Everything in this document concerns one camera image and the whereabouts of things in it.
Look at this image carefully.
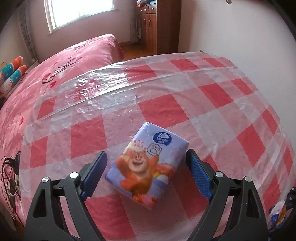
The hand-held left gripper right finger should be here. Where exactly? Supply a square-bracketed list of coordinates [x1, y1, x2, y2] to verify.
[186, 149, 270, 241]

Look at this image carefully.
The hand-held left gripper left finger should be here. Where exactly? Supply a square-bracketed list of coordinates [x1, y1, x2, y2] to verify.
[24, 150, 109, 241]

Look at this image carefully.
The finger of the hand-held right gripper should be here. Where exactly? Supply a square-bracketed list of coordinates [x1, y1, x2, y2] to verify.
[281, 185, 296, 208]

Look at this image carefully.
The white blue orange packet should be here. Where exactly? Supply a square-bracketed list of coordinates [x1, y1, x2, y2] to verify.
[268, 200, 287, 230]

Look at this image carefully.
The purple bear tissue pack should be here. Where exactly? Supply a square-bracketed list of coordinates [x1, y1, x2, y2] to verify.
[105, 122, 189, 210]

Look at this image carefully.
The red checked plastic tablecloth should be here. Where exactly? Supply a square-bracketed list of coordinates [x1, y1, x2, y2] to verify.
[21, 52, 294, 241]

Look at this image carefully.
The pink sheet bed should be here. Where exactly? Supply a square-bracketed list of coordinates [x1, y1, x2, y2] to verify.
[0, 34, 125, 227]

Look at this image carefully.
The orange teal cartoon pillow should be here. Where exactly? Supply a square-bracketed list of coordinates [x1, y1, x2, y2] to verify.
[0, 65, 28, 99]
[0, 56, 23, 80]

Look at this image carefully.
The grey checked curtain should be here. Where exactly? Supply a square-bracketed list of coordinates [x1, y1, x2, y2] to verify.
[129, 7, 142, 44]
[17, 5, 38, 63]

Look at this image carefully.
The brown wooden cabinet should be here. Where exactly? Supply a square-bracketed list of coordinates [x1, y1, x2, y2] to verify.
[139, 0, 182, 55]

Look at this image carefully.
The bright window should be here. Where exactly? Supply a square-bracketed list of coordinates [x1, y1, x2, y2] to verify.
[45, 0, 115, 36]

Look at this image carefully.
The pile of folded clothes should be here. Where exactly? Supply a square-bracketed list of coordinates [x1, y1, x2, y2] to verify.
[136, 0, 158, 7]

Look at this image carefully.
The black cable bundle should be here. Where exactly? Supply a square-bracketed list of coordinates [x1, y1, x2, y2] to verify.
[0, 155, 22, 220]

